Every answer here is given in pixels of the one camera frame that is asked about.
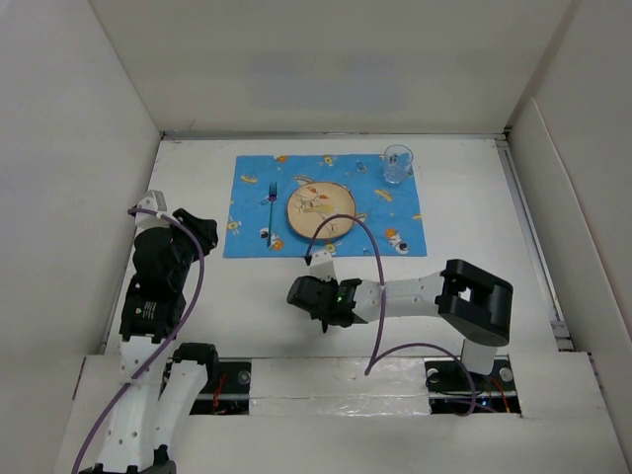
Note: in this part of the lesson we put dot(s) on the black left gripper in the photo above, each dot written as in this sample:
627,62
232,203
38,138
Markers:
204,229

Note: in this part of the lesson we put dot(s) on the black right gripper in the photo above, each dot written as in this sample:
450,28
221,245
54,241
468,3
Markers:
329,280

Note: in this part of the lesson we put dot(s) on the blue space-print cloth placemat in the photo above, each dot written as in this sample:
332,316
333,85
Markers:
388,218

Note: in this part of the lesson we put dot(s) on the iridescent fork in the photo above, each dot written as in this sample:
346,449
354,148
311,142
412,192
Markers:
272,197

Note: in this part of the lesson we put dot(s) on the round bird-painted plate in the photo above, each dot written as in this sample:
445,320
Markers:
313,203

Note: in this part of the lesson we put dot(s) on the clear plastic cup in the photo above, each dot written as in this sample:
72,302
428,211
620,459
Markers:
397,163

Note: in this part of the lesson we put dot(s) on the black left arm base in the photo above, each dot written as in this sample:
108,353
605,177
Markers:
228,392

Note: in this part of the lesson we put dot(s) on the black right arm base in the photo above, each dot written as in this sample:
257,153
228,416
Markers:
451,393

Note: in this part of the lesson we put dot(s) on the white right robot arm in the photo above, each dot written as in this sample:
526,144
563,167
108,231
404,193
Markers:
477,304

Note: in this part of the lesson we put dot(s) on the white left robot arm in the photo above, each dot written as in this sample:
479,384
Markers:
159,379

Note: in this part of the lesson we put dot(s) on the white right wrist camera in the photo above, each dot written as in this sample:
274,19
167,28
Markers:
321,265

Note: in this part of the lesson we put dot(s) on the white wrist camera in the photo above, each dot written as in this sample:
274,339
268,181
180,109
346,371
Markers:
155,201
321,265

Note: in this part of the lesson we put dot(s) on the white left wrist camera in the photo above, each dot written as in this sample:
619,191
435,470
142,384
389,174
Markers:
155,201

